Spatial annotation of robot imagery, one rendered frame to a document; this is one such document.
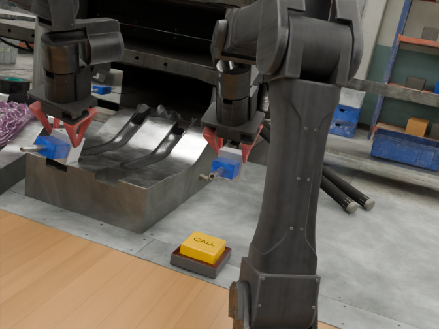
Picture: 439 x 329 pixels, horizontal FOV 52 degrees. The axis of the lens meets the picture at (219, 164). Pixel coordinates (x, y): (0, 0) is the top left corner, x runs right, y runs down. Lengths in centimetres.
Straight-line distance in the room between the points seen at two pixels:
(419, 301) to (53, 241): 62
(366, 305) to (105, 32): 61
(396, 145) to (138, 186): 382
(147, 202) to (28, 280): 24
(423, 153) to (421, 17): 326
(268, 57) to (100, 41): 39
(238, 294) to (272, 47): 25
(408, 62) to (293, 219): 694
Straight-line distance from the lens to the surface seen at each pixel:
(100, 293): 68
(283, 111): 45
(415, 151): 449
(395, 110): 739
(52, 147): 84
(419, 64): 735
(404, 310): 81
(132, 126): 111
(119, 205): 83
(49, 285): 69
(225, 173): 82
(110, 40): 79
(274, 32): 45
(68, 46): 76
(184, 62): 161
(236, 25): 67
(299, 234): 46
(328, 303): 75
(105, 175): 88
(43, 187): 92
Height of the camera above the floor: 118
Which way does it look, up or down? 17 degrees down
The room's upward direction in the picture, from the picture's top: 10 degrees clockwise
